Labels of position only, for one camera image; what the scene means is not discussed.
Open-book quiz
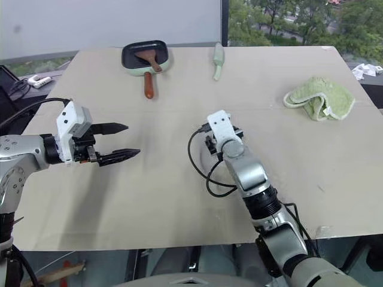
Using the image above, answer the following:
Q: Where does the dark window frame post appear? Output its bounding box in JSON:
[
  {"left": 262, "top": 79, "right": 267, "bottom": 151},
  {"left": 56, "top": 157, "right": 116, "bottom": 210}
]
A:
[{"left": 220, "top": 0, "right": 231, "bottom": 47}]

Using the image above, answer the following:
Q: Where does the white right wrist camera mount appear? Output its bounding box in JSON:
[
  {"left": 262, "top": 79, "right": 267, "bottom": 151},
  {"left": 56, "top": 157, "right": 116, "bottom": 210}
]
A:
[{"left": 207, "top": 109, "right": 238, "bottom": 145}]

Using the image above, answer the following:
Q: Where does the black desk cable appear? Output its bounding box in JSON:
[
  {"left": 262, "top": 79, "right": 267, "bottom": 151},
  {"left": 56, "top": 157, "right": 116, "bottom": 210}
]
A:
[{"left": 7, "top": 77, "right": 31, "bottom": 100}]

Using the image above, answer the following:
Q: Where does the white power strip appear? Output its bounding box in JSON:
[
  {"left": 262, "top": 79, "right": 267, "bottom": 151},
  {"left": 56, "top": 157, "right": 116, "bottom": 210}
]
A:
[{"left": 26, "top": 75, "right": 53, "bottom": 89}]

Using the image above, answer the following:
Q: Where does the black right elbow cable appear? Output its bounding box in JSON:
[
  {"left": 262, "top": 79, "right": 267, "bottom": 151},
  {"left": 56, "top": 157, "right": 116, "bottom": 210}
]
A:
[{"left": 282, "top": 202, "right": 320, "bottom": 258}]

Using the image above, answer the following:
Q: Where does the pale green sheathed knife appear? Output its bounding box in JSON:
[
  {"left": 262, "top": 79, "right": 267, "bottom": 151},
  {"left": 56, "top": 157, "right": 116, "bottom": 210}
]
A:
[{"left": 212, "top": 42, "right": 226, "bottom": 82}]

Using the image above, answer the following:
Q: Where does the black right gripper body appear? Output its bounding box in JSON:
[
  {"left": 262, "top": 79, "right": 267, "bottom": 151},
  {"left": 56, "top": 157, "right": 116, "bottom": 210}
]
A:
[{"left": 204, "top": 126, "right": 245, "bottom": 155}]

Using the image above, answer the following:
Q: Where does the brown wooden spatula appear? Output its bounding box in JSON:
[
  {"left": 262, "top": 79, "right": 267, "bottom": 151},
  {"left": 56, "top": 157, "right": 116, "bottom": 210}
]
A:
[{"left": 134, "top": 48, "right": 164, "bottom": 73}]

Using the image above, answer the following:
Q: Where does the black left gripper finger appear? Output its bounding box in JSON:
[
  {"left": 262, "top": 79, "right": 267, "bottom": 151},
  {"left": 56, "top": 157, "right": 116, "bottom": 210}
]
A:
[
  {"left": 98, "top": 148, "right": 142, "bottom": 167},
  {"left": 90, "top": 121, "right": 130, "bottom": 136}
]

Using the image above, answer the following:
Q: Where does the wooden stick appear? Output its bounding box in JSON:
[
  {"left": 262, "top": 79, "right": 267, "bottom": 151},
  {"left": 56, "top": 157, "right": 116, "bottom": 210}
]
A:
[{"left": 22, "top": 259, "right": 88, "bottom": 287}]

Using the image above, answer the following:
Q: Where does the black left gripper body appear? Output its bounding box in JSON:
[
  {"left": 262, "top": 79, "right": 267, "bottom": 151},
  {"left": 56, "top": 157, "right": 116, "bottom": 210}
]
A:
[{"left": 71, "top": 131, "right": 102, "bottom": 164}]

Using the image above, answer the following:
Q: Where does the green folded cloth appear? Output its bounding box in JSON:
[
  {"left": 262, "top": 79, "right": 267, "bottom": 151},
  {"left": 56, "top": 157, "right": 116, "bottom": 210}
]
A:
[{"left": 282, "top": 76, "right": 357, "bottom": 122}]

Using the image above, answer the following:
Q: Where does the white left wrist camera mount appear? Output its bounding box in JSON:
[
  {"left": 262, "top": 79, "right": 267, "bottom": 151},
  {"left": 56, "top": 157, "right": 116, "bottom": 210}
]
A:
[{"left": 56, "top": 100, "right": 92, "bottom": 164}]

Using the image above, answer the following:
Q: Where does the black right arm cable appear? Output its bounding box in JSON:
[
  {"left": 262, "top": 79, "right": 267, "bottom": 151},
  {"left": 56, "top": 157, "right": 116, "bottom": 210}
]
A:
[{"left": 187, "top": 124, "right": 238, "bottom": 199}]

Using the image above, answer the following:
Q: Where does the green square frying pan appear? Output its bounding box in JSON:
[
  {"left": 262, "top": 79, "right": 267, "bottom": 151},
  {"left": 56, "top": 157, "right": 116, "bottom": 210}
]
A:
[{"left": 120, "top": 39, "right": 175, "bottom": 100}]

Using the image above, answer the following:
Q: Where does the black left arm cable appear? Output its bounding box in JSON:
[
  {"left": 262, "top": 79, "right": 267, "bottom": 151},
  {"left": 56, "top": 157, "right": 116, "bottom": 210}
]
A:
[{"left": 0, "top": 97, "right": 73, "bottom": 128}]

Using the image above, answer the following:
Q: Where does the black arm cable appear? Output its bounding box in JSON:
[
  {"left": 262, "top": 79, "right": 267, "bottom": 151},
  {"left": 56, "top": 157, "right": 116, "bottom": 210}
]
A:
[
  {"left": 187, "top": 124, "right": 238, "bottom": 199},
  {"left": 0, "top": 97, "right": 73, "bottom": 128}
]

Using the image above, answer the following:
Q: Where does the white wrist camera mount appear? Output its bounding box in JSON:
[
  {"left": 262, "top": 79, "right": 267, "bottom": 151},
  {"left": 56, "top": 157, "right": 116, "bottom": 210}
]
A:
[
  {"left": 56, "top": 100, "right": 92, "bottom": 164},
  {"left": 207, "top": 109, "right": 238, "bottom": 145}
]

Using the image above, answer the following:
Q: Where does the black monitor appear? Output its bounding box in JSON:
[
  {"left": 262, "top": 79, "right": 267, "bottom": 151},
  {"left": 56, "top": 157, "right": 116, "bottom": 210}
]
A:
[{"left": 0, "top": 65, "right": 19, "bottom": 104}]

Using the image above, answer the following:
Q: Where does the crumpled white paper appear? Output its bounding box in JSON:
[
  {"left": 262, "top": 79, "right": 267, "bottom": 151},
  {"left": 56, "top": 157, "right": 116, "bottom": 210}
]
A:
[{"left": 351, "top": 62, "right": 383, "bottom": 80}]

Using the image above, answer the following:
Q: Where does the white frosted window panel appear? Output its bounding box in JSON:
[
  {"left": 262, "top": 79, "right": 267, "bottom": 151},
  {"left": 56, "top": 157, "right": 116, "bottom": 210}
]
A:
[{"left": 0, "top": 0, "right": 223, "bottom": 64}]

